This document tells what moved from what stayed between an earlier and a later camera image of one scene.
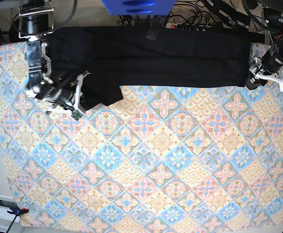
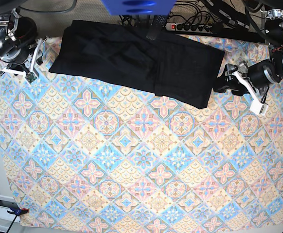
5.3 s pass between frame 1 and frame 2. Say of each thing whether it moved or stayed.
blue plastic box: stayed
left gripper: moved
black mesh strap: stayed
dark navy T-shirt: moved
